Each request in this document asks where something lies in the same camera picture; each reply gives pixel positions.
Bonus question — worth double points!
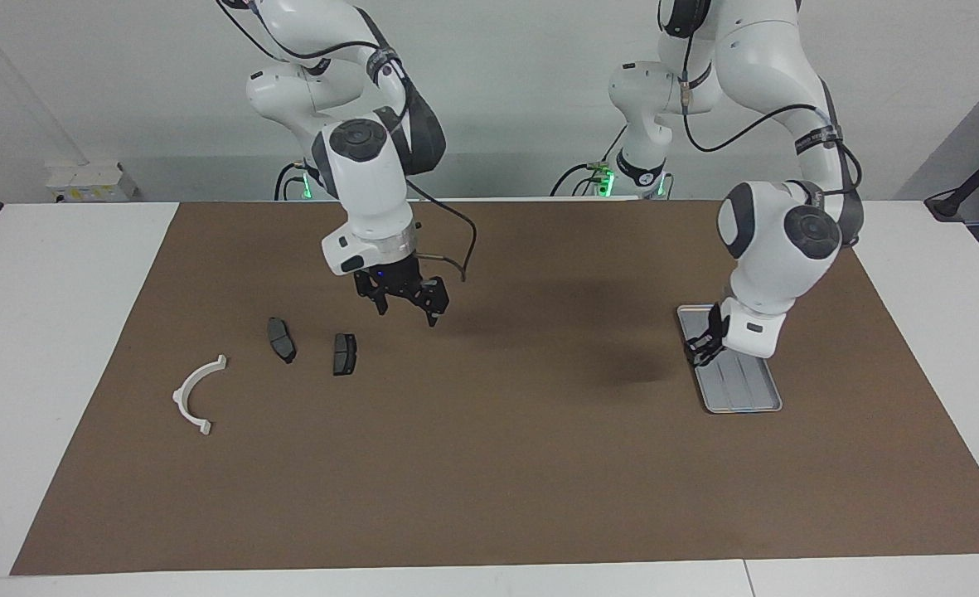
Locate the brown table mat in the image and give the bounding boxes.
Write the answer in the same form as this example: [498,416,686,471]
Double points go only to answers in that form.
[10,199,979,575]

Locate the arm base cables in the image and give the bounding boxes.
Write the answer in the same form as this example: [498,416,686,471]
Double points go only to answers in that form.
[550,124,632,197]
[274,162,308,201]

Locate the elongated dark brake pad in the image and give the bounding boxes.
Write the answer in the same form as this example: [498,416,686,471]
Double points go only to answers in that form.
[265,318,297,365]

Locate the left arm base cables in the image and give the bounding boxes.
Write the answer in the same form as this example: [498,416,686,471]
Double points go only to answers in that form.
[550,124,632,197]

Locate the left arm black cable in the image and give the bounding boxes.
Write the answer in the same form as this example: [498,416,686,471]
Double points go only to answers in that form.
[659,0,865,200]

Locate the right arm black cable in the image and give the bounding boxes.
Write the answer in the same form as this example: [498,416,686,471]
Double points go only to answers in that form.
[216,0,478,284]

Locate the white power strip box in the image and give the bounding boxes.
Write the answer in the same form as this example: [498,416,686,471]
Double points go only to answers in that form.
[46,160,138,202]

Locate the silver metal tray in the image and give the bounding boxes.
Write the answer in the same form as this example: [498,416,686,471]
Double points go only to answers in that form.
[676,304,783,414]

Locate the black stand with pole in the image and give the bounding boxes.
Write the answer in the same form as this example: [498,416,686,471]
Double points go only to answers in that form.
[924,133,979,221]

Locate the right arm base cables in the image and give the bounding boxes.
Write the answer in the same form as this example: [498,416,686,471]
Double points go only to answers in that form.
[274,162,308,201]

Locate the white curved plastic bracket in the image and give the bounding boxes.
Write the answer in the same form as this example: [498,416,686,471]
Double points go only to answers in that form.
[172,355,229,436]

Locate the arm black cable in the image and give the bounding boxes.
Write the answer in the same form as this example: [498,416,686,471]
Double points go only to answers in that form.
[216,0,478,284]
[659,0,865,200]

